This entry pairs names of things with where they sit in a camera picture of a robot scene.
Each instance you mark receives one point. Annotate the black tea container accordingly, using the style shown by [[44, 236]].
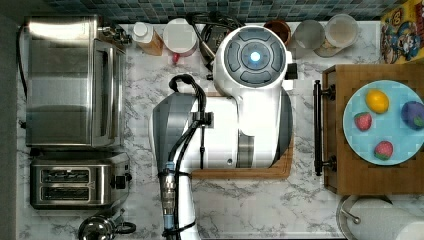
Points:
[[212, 35]]

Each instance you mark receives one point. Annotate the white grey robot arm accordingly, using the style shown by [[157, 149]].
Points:
[[246, 126]]

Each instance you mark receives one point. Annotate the red mug with white lid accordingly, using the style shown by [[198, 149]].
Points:
[[179, 38]]

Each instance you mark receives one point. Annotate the bamboo cutting board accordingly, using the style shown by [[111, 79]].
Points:
[[279, 170]]

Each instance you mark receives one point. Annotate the amber bottle with white cap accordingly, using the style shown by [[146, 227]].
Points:
[[146, 37]]

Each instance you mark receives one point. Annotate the brown wooden utensil cup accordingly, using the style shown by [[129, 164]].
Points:
[[280, 28]]

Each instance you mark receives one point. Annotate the frosted plastic cup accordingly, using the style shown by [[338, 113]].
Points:
[[308, 36]]

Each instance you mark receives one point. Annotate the stainless steel toaster oven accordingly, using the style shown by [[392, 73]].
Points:
[[75, 82]]

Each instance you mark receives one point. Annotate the stainless steel two-slot toaster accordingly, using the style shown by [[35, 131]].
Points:
[[79, 180]]

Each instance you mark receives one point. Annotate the red toy strawberry upper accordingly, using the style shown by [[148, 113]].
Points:
[[363, 121]]

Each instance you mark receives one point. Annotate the red toy strawberry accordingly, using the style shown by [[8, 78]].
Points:
[[363, 121], [383, 150]]

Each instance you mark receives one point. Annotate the wooden drawer box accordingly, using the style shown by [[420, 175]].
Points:
[[352, 174]]

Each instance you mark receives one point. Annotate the steel kettle with black knob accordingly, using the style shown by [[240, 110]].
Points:
[[105, 227]]

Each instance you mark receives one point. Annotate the clear jar with cereal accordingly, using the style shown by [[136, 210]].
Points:
[[341, 31]]

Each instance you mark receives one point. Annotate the steel paper towel holder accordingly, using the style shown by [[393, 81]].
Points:
[[343, 215]]

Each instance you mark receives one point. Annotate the yellow toy lemon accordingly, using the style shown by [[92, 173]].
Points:
[[377, 101]]

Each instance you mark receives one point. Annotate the red toy strawberry lower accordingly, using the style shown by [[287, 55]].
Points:
[[383, 150]]

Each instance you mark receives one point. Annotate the light blue plate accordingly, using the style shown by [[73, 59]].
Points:
[[387, 126]]

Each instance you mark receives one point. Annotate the white paper towel roll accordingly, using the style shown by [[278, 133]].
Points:
[[380, 220]]

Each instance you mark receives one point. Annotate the purple toy fruit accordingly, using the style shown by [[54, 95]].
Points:
[[412, 114]]

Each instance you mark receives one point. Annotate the colourful cereal box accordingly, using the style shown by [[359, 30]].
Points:
[[402, 34]]

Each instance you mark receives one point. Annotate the black drawer handle bar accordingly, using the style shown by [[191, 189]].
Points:
[[318, 93]]

